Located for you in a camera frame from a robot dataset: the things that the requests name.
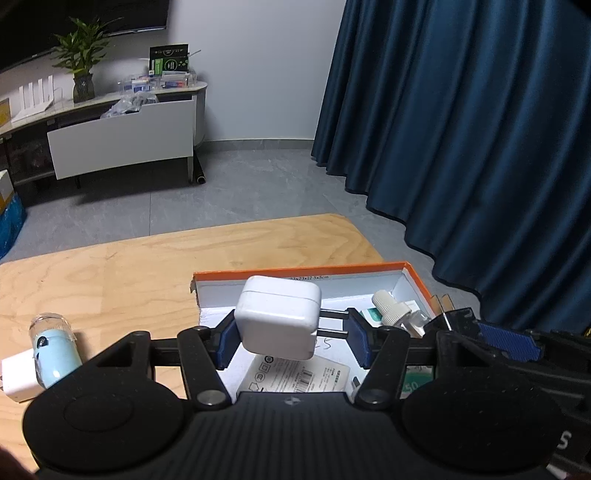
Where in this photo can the white printed carton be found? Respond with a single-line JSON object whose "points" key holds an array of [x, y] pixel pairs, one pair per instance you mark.
{"points": [[295, 374]]}

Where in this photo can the plastic bags in drawer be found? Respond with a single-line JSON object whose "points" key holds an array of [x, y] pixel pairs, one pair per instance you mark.
{"points": [[127, 105]]}

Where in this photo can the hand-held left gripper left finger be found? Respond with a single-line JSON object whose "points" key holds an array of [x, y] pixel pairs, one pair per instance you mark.
{"points": [[225, 344]]}

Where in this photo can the clear liquid refill bottle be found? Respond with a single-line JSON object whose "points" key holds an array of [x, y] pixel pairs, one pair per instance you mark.
{"points": [[390, 307]]}

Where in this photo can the clear plastic storage box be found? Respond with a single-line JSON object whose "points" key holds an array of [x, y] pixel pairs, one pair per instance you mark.
{"points": [[135, 85], [171, 81]]}

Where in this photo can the light blue small bottle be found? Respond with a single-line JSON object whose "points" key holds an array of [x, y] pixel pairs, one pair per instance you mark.
{"points": [[55, 357]]}

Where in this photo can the long television cabinet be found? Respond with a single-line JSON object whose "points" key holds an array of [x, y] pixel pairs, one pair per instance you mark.
{"points": [[92, 99]]}

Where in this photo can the white cabinet drawer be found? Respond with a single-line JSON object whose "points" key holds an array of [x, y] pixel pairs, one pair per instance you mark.
{"points": [[120, 138]]}

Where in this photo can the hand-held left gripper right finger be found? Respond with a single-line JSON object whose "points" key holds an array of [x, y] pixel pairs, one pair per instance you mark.
{"points": [[358, 344]]}

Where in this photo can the orange-edged white cardboard box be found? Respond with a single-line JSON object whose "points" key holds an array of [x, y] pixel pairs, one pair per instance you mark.
{"points": [[351, 290]]}

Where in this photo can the white charger block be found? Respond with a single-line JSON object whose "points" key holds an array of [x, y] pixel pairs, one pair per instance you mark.
{"points": [[18, 376]]}

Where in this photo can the white cube charger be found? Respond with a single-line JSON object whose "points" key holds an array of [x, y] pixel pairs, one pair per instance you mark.
{"points": [[277, 314]]}

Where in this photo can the white antenna router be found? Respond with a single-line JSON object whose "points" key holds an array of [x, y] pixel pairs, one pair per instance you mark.
{"points": [[32, 104]]}

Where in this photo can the blue wrapped water bottle pack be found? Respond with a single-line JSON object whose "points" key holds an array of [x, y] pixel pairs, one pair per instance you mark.
{"points": [[11, 226]]}

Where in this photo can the wall-mounted black television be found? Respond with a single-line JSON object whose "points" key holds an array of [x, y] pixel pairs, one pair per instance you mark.
{"points": [[27, 27]]}

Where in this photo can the dark blue curtain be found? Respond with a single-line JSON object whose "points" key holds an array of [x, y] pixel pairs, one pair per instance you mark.
{"points": [[461, 138]]}

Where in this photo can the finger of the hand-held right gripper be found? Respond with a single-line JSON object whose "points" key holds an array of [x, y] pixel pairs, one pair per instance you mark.
{"points": [[508, 341]]}

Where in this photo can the potted bamboo in dark vase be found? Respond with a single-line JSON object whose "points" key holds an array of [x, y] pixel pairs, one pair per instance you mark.
{"points": [[83, 87]]}

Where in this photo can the black rolled tube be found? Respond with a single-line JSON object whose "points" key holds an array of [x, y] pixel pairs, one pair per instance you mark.
{"points": [[199, 168]]}

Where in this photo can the black and green box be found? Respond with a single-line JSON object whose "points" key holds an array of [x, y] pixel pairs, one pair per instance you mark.
{"points": [[168, 60]]}

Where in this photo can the yellow cardboard box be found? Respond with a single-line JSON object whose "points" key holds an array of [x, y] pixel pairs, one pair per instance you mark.
{"points": [[4, 111]]}

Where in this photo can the taped cardboard shipping box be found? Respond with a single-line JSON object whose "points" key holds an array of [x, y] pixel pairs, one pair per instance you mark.
{"points": [[5, 189]]}

